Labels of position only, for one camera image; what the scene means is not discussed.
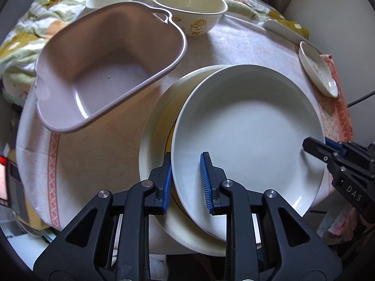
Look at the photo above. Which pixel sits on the cream plate with yellow print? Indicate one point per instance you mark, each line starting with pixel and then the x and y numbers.
pixel 155 140

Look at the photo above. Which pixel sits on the white dish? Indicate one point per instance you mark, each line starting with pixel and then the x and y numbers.
pixel 281 29

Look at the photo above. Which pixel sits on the large white plate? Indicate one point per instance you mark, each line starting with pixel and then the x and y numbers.
pixel 249 128

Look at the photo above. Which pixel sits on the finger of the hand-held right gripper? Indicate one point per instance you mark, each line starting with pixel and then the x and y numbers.
pixel 351 193
pixel 318 149

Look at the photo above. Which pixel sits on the small white saucer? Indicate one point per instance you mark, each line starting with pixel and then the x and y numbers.
pixel 318 67

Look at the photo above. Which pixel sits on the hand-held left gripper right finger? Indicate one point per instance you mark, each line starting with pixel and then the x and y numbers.
pixel 205 181

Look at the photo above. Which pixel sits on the mauve plastic basin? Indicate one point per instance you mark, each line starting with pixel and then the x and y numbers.
pixel 102 73

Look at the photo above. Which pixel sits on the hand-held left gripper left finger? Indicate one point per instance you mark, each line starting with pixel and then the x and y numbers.
pixel 167 181

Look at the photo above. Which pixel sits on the cream bowl with cartoon print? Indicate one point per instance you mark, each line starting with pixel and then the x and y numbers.
pixel 190 3

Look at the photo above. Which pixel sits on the white and orange patterned cloth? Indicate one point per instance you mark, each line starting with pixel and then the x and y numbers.
pixel 102 152

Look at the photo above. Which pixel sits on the pink and white cloth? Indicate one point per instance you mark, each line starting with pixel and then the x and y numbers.
pixel 339 219

